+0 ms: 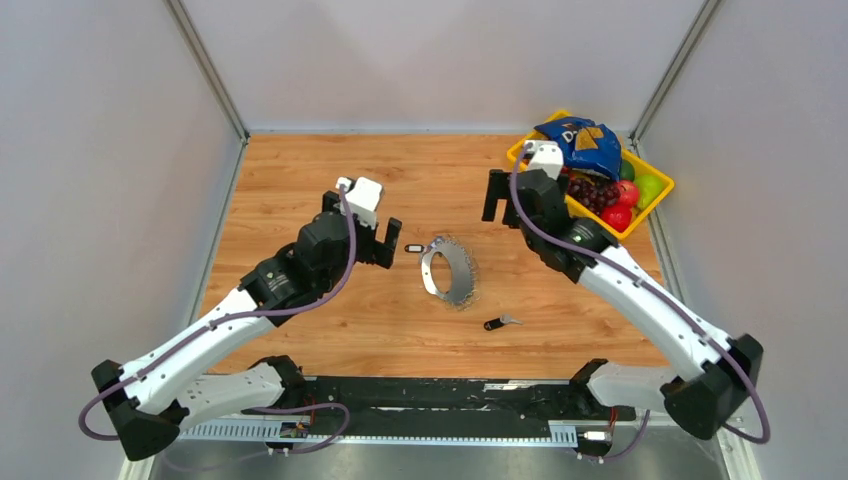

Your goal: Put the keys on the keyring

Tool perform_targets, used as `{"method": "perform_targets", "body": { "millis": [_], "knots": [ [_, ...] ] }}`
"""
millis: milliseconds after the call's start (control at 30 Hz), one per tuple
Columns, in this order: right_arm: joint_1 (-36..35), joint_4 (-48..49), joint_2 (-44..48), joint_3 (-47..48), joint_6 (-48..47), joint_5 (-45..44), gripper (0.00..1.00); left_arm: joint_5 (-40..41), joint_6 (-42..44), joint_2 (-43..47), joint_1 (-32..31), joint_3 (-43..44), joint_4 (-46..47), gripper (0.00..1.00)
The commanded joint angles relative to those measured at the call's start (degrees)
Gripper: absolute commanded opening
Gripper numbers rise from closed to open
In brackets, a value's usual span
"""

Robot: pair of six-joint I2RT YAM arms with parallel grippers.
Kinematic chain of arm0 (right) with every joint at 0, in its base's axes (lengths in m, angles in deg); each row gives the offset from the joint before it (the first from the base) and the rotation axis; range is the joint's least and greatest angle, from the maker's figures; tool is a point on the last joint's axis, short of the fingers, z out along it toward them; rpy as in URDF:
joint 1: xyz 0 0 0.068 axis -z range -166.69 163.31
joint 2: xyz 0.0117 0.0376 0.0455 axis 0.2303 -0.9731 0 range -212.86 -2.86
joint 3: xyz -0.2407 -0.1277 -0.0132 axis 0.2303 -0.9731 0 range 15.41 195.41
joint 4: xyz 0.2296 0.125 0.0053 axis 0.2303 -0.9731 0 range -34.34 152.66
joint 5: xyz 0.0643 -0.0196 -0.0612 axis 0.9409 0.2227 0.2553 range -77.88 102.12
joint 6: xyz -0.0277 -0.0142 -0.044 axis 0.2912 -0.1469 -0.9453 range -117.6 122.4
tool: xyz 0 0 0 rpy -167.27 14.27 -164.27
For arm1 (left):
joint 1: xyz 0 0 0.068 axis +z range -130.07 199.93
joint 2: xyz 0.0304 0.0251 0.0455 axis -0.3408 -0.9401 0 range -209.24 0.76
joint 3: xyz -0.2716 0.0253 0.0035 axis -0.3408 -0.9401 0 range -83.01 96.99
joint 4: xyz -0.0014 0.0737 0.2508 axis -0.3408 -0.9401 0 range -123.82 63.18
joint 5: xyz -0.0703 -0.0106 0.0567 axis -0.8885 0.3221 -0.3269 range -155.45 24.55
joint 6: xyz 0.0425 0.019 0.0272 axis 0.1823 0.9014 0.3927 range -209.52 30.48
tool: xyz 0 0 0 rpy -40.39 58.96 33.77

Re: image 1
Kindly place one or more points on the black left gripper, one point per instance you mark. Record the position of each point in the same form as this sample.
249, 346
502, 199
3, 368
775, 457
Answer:
379, 252

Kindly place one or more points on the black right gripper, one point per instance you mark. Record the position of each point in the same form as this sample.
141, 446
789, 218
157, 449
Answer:
498, 189

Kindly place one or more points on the metal key organizer ring plate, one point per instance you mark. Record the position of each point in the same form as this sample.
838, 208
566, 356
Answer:
461, 293

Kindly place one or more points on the key black head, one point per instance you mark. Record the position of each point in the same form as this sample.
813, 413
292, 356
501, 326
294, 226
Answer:
500, 322

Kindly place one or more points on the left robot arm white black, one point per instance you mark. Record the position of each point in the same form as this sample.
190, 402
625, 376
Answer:
145, 404

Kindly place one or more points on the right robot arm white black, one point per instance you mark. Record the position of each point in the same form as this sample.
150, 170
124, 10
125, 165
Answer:
710, 382

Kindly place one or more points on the purple grape bunch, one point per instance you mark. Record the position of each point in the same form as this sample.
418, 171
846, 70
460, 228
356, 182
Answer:
596, 195

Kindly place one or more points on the blue chips bag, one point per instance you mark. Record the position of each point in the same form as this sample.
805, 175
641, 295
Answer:
587, 146

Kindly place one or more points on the red apple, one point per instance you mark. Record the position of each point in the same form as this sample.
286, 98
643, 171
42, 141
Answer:
618, 217

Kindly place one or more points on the red peach fruit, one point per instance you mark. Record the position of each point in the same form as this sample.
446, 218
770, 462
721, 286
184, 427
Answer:
629, 194

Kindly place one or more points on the green apple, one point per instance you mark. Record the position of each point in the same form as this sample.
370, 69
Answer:
650, 187

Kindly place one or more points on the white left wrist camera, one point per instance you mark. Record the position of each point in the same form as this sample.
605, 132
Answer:
363, 197

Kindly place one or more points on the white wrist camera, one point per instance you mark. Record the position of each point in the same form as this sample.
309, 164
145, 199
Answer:
544, 155
363, 197

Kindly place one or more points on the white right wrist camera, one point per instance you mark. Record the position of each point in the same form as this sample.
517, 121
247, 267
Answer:
544, 155

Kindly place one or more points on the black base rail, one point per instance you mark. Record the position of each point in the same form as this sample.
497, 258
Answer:
431, 412

